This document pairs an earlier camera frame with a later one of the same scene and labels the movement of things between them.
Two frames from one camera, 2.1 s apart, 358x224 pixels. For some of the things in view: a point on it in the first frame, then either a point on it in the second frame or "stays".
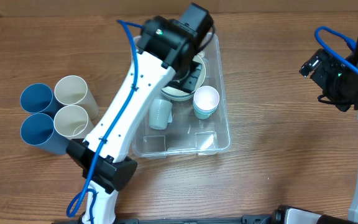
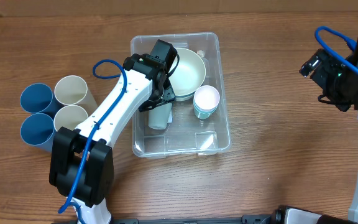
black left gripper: x=190 y=84 to x=169 y=97
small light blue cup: x=204 y=109 stays
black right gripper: x=325 y=64 stays
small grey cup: x=160 y=113 stays
